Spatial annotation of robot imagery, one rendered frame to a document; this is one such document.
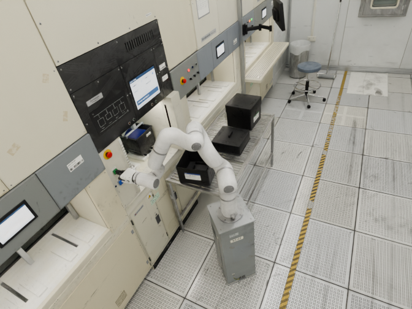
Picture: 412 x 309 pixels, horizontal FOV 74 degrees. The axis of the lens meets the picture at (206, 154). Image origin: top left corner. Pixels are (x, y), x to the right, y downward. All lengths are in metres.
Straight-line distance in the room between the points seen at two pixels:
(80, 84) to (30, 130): 0.36
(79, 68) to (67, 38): 0.16
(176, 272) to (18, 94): 1.95
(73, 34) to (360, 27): 5.01
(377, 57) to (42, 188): 5.61
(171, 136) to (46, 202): 0.73
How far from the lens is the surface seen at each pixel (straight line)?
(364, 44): 5.97
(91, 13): 1.74
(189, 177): 2.26
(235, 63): 3.52
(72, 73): 1.64
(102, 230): 2.11
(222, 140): 2.56
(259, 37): 4.97
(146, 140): 2.45
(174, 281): 2.70
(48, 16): 1.59
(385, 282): 2.83
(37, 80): 1.54
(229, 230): 1.98
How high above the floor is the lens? 2.35
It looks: 38 degrees down
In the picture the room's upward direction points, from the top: 10 degrees counter-clockwise
